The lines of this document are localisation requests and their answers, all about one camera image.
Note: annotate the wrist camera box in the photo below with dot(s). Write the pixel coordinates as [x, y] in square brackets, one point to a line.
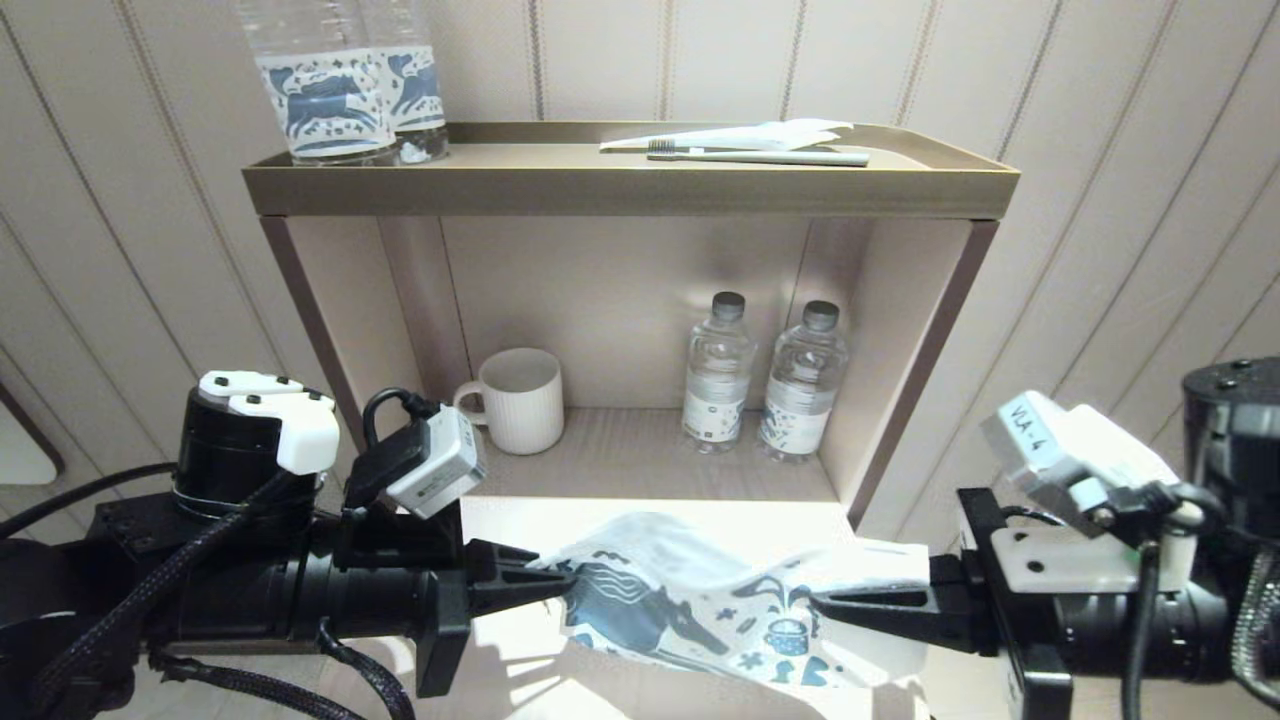
[440, 470]
[1070, 450]

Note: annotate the small clear water bottle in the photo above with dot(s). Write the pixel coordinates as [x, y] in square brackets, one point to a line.
[718, 380]
[802, 390]

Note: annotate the white horse-print zip pouch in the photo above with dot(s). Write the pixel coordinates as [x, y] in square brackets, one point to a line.
[680, 600]

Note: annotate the beige open shelf cabinet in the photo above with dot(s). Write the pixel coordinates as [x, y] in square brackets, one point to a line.
[620, 290]

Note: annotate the white paper wrapper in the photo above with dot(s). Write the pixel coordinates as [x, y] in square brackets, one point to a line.
[760, 134]

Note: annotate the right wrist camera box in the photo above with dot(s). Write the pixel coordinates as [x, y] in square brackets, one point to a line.
[1070, 450]

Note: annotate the brass coloured tray shelf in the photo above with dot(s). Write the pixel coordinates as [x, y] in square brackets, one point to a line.
[600, 190]

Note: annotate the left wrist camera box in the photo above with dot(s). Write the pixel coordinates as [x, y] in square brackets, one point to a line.
[440, 470]

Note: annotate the white dark-framed wall panel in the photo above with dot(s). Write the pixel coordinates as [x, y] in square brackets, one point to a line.
[25, 450]

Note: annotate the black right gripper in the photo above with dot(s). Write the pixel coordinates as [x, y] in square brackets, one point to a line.
[1030, 640]

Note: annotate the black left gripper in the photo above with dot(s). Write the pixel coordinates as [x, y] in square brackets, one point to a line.
[380, 600]

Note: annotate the grey-green toothbrush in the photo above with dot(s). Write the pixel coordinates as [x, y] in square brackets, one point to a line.
[790, 158]

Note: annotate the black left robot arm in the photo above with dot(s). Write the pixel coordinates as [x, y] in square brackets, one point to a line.
[230, 460]

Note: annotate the white ribbed ceramic mug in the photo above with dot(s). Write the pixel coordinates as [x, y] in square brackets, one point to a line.
[530, 410]

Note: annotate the large bottle horse print label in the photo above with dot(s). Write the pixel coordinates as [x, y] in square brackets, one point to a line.
[325, 100]
[420, 90]

